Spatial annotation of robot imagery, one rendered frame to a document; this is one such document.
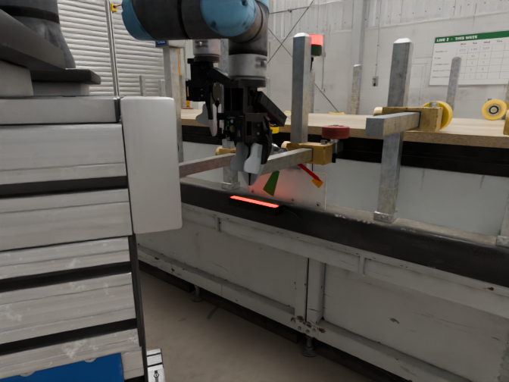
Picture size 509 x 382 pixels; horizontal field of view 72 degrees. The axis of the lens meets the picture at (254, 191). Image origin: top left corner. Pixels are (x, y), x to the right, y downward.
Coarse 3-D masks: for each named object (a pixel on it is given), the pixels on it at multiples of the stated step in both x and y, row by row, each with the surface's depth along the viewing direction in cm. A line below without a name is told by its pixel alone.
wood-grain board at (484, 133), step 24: (192, 120) 145; (288, 120) 138; (312, 120) 138; (336, 120) 138; (360, 120) 138; (456, 120) 138; (480, 120) 138; (504, 120) 138; (456, 144) 90; (480, 144) 86; (504, 144) 84
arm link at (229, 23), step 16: (192, 0) 54; (208, 0) 51; (224, 0) 51; (240, 0) 50; (192, 16) 54; (208, 16) 52; (224, 16) 51; (240, 16) 51; (256, 16) 56; (192, 32) 56; (208, 32) 56; (224, 32) 53; (240, 32) 54; (256, 32) 60
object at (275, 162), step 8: (336, 144) 103; (288, 152) 85; (296, 152) 85; (304, 152) 88; (336, 152) 106; (272, 160) 77; (280, 160) 79; (288, 160) 82; (296, 160) 85; (304, 160) 89; (264, 168) 75; (272, 168) 77; (280, 168) 80
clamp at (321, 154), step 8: (288, 144) 95; (296, 144) 94; (304, 144) 92; (312, 144) 92; (328, 144) 92; (312, 152) 91; (320, 152) 90; (328, 152) 91; (312, 160) 92; (320, 160) 90; (328, 160) 92
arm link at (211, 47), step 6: (192, 42) 92; (198, 42) 90; (204, 42) 90; (210, 42) 91; (216, 42) 92; (192, 48) 93; (198, 48) 91; (204, 48) 91; (210, 48) 91; (216, 48) 92; (198, 54) 92; (204, 54) 91; (210, 54) 91; (216, 54) 92
